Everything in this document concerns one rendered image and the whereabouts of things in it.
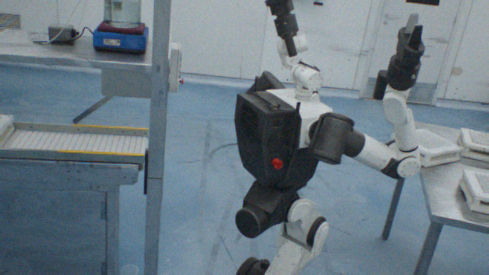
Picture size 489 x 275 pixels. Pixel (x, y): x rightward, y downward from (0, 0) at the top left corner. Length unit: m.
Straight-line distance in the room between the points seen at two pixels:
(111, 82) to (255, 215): 0.88
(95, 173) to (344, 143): 1.06
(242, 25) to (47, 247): 3.90
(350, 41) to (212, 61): 1.66
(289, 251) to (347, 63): 4.03
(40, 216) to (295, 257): 1.13
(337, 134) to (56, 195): 1.27
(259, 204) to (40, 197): 0.99
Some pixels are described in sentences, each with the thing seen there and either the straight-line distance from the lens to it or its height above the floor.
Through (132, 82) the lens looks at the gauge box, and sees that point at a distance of 2.10.
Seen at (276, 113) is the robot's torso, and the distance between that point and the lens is 1.51.
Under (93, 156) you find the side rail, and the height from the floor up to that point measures 0.82.
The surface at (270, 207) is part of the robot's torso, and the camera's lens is 1.68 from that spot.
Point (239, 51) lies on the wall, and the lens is 5.69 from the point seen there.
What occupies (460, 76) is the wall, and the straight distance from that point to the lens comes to 6.47.
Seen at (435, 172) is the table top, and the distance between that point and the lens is 2.34.
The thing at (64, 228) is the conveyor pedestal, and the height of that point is 0.43.
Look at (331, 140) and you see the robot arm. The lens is 1.47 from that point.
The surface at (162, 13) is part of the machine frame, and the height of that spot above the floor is 1.43.
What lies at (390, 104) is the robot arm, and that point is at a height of 1.30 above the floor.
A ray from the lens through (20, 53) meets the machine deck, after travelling 1.87.
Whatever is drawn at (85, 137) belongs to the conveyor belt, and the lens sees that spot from 2.24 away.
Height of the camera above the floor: 1.72
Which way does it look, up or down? 24 degrees down
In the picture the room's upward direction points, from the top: 7 degrees clockwise
